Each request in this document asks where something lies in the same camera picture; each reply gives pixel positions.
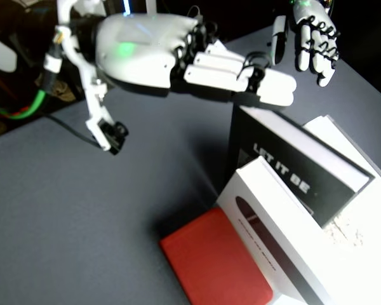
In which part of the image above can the grey table cloth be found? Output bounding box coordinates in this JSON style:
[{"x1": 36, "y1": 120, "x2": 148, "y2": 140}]
[{"x1": 0, "y1": 24, "x2": 381, "y2": 305}]

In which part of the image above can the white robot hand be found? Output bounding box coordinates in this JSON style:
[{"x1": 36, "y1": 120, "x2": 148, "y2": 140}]
[
  {"x1": 271, "y1": 0, "x2": 342, "y2": 88},
  {"x1": 95, "y1": 12, "x2": 298, "y2": 108}
]

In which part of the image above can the red book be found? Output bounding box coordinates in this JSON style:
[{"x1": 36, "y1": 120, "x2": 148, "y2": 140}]
[{"x1": 159, "y1": 208, "x2": 276, "y2": 305}]

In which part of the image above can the black book with white lettering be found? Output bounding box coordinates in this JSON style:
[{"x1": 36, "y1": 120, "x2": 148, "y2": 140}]
[{"x1": 227, "y1": 104, "x2": 376, "y2": 228}]

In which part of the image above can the green cable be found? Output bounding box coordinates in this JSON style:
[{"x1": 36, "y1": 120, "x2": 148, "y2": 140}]
[{"x1": 0, "y1": 90, "x2": 49, "y2": 121}]

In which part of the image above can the white book stand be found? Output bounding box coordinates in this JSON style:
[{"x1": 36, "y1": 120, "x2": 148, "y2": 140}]
[{"x1": 303, "y1": 114, "x2": 381, "y2": 305}]

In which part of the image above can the thin black cable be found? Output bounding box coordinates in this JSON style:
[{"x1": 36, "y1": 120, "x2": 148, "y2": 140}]
[{"x1": 46, "y1": 113, "x2": 102, "y2": 149}]

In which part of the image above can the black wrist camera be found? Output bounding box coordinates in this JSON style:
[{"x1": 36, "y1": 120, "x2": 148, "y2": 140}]
[{"x1": 100, "y1": 120, "x2": 130, "y2": 156}]

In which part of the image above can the white book with dark oval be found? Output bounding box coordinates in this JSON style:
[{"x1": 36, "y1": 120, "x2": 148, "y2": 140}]
[{"x1": 216, "y1": 155, "x2": 347, "y2": 305}]

